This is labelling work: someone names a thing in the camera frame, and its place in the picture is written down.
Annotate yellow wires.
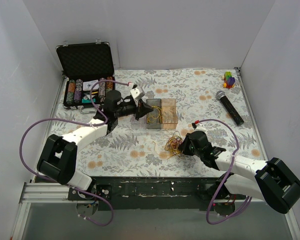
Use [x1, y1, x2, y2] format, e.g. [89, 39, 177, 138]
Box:
[146, 106, 163, 125]

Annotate yellow red wire bundle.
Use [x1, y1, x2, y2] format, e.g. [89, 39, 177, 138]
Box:
[152, 130, 188, 161]

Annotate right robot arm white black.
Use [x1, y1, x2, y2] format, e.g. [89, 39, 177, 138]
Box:
[178, 130, 300, 214]

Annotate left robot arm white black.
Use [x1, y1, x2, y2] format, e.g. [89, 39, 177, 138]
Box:
[36, 88, 153, 200]

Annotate floral patterned table mat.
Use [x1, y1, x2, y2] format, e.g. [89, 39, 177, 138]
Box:
[36, 68, 270, 179]

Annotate smoky grey plastic box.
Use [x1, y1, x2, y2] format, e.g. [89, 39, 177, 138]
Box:
[146, 98, 163, 129]

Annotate clear plastic box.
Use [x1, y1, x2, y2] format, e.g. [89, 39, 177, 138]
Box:
[129, 99, 148, 130]

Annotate amber plastic box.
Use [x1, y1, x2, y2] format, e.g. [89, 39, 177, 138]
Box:
[161, 98, 178, 130]

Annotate white playing card deck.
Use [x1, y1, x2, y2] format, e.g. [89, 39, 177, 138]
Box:
[82, 79, 99, 92]

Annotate black poker chip case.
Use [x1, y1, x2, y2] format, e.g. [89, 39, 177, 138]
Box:
[56, 41, 115, 110]

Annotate black handheld microphone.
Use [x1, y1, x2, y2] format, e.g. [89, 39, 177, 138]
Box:
[216, 90, 245, 126]

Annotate colourful toy block train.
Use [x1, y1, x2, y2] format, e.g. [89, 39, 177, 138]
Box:
[221, 71, 236, 89]

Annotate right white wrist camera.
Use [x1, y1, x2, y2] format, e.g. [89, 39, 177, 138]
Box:
[191, 120, 207, 132]

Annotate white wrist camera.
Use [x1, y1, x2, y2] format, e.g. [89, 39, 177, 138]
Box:
[191, 120, 207, 132]
[130, 84, 145, 101]

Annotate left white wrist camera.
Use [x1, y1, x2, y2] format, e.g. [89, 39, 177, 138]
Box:
[130, 84, 145, 101]

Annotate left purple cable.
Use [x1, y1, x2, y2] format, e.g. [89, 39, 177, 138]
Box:
[19, 79, 135, 226]

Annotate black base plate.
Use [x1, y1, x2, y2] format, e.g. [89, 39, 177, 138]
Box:
[67, 176, 248, 212]

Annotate aluminium frame rail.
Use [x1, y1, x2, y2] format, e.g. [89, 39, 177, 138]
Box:
[12, 182, 300, 240]

